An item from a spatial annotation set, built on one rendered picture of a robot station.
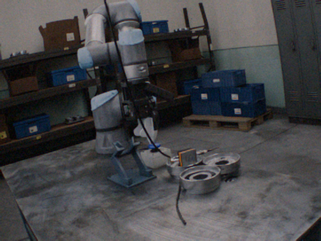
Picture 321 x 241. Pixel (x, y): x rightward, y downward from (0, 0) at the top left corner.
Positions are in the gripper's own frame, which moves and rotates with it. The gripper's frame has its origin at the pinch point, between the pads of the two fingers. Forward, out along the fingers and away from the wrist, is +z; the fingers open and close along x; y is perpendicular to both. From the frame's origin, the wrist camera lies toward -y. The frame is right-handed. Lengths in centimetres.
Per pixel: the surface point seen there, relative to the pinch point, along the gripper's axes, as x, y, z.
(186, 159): 17.0, 1.0, 3.2
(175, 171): 17.1, 5.1, 5.6
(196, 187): 29.8, 8.5, 5.9
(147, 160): 0.1, 3.4, 5.8
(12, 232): -162, 51, 88
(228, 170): 29.0, -3.4, 6.0
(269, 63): -219, -372, 5
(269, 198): 46.1, 0.7, 8.3
